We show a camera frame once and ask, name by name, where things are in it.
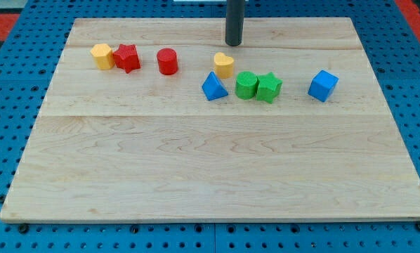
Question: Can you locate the green cylinder block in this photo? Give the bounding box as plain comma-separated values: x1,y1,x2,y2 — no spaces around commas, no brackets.
235,71,258,100

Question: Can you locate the wooden board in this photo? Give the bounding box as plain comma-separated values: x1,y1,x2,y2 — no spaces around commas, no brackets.
0,18,420,223

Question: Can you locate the yellow hexagon block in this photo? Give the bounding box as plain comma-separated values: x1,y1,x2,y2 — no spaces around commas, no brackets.
90,44,115,70

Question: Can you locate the red star block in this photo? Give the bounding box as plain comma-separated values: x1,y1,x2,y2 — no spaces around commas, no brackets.
113,44,141,74

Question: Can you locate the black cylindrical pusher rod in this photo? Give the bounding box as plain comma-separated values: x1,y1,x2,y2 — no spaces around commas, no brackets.
225,0,246,46

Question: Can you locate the blue cube block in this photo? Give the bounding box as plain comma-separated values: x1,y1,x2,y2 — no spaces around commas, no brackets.
308,70,339,103

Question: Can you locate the green star block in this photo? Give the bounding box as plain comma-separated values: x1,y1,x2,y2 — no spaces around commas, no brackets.
256,72,282,103

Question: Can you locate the yellow heart block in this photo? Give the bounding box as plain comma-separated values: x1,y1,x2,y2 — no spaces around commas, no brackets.
214,52,235,79

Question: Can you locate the blue triangle block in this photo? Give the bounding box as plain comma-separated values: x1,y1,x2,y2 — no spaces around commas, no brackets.
202,72,228,100

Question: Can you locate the red cylinder block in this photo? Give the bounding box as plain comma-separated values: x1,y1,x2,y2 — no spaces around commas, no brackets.
157,48,178,75

